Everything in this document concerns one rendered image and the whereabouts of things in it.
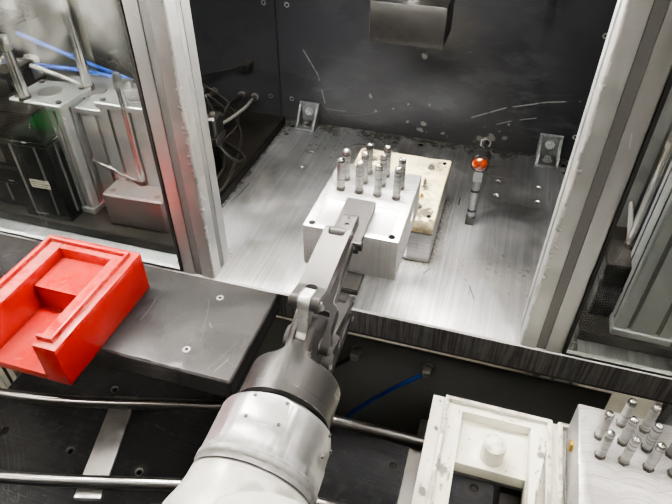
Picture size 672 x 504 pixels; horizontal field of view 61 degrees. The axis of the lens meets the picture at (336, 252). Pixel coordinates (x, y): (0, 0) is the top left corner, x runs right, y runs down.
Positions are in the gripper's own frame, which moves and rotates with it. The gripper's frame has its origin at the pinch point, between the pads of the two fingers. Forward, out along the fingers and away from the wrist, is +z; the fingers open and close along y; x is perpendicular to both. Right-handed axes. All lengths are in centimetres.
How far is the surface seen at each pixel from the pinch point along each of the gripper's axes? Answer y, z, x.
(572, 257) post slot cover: 0.8, 3.0, -20.8
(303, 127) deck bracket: -14.7, 41.6, 20.8
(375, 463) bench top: -35.0, -4.9, -4.6
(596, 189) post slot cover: 8.5, 3.6, -20.8
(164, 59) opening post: 15.3, 3.9, 19.6
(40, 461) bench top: -34, -18, 39
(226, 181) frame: -11.2, 19.4, 24.8
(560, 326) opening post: -8.3, 2.3, -21.9
